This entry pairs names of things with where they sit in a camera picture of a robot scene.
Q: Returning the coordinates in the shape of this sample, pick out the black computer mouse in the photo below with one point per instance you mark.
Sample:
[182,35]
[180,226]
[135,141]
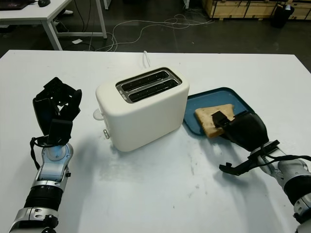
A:
[43,2]

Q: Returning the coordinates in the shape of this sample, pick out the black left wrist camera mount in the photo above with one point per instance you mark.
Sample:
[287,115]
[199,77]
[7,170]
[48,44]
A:
[59,131]

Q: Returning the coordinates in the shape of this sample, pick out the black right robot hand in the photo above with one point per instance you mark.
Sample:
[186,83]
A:
[245,131]

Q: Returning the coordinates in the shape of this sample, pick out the white toaster lever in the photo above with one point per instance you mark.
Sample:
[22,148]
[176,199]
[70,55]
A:
[97,114]

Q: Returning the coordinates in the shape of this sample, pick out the silver toaster knob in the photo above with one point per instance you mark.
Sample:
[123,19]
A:
[106,133]

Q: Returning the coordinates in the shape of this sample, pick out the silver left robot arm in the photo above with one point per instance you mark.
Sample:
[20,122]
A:
[46,194]

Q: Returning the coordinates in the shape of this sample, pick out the black waste bin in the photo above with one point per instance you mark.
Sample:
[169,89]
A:
[279,18]

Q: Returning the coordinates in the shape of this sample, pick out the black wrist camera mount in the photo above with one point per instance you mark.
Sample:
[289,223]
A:
[59,131]
[239,170]

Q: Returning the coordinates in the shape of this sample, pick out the cream two-slot toaster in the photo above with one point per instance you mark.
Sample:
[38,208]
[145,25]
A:
[141,121]

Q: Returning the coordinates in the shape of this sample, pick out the brown bread slice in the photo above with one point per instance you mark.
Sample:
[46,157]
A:
[206,119]

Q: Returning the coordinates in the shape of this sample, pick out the white paper scrap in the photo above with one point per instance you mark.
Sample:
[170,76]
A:
[77,41]

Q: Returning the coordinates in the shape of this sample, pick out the wooden crate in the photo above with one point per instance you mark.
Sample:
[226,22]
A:
[238,9]

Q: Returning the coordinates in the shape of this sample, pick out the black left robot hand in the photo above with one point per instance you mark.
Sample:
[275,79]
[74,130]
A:
[43,114]

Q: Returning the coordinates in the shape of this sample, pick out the white shoe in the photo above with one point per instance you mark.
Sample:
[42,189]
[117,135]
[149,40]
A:
[66,12]

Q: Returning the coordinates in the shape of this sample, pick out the white table leg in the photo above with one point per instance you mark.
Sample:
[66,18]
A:
[106,3]
[186,3]

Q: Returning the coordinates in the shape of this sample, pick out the dark keyboard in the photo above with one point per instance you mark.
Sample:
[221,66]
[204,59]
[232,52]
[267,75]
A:
[12,4]

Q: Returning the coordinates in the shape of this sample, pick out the white desk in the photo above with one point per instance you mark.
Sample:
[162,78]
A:
[29,12]

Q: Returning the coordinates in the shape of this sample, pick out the blue plastic tray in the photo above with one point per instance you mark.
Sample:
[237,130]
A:
[211,97]

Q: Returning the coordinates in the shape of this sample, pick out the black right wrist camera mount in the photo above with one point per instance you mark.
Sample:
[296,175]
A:
[239,170]

